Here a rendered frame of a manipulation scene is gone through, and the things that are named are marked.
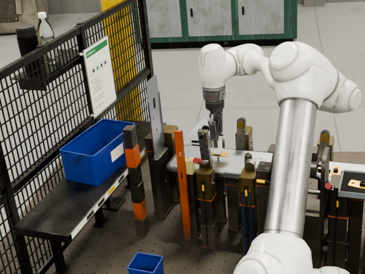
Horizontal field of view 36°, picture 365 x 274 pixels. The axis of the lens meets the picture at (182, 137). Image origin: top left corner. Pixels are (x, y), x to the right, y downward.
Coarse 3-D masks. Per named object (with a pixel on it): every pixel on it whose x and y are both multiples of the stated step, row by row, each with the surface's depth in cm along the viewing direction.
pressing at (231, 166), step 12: (180, 156) 238; (192, 156) 237; (216, 156) 236; (228, 156) 235; (240, 156) 234; (252, 156) 233; (264, 156) 232; (168, 168) 230; (216, 168) 227; (228, 168) 226; (240, 168) 225; (336, 168) 219; (348, 168) 218; (360, 168) 218
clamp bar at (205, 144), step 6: (204, 126) 211; (198, 132) 209; (204, 132) 208; (198, 138) 210; (204, 138) 210; (204, 144) 211; (204, 150) 213; (210, 150) 214; (204, 156) 215; (210, 156) 215; (210, 162) 216
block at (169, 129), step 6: (168, 126) 251; (174, 126) 251; (168, 132) 246; (168, 138) 247; (168, 144) 248; (174, 144) 251; (168, 150) 250; (174, 150) 251; (174, 174) 255; (174, 180) 256; (174, 186) 258; (174, 192) 259; (174, 198) 261
